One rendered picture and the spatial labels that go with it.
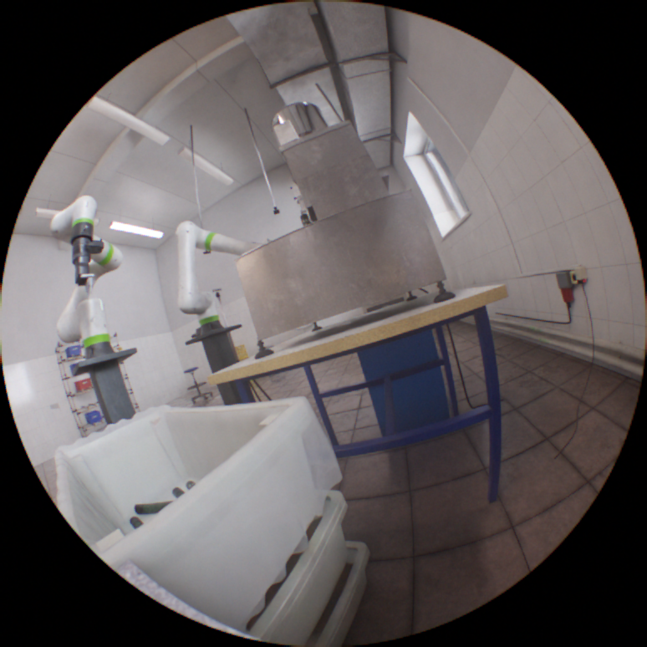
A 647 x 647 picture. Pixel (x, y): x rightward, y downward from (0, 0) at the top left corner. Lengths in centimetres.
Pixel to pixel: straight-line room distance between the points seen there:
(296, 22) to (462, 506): 353
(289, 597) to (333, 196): 83
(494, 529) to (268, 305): 99
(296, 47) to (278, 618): 332
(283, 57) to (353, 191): 251
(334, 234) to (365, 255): 9
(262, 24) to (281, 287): 264
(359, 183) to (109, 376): 106
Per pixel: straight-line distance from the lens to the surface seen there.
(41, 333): 580
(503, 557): 88
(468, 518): 95
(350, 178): 68
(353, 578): 63
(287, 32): 290
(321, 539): 44
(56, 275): 630
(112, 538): 29
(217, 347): 133
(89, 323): 103
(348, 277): 52
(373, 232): 54
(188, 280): 127
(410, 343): 123
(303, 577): 42
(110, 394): 99
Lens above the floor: 80
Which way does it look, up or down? 1 degrees down
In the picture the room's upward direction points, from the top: 18 degrees counter-clockwise
